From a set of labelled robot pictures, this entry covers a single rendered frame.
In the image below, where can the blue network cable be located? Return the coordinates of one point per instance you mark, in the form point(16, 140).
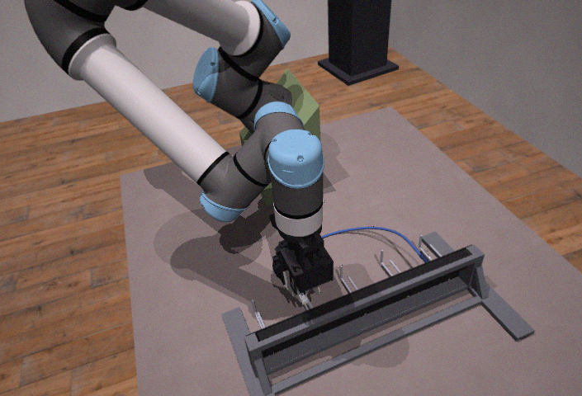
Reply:
point(390, 230)

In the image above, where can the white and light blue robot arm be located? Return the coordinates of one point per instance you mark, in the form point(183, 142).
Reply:
point(279, 151)

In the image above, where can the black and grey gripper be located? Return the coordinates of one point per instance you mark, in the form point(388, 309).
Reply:
point(306, 268)

